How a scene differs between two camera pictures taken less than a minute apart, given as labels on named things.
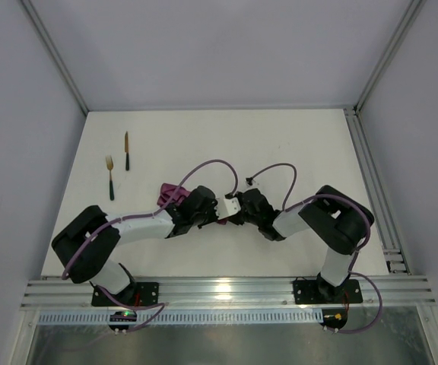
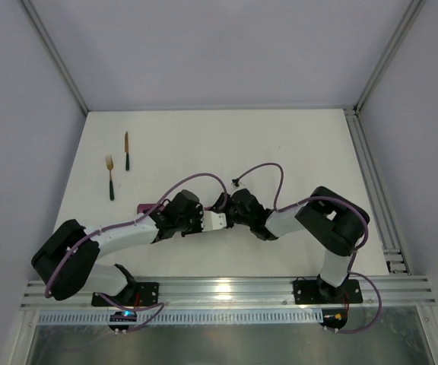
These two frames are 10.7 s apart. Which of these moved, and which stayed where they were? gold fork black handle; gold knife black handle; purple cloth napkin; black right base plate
Moved: purple cloth napkin
Stayed: gold knife black handle; black right base plate; gold fork black handle
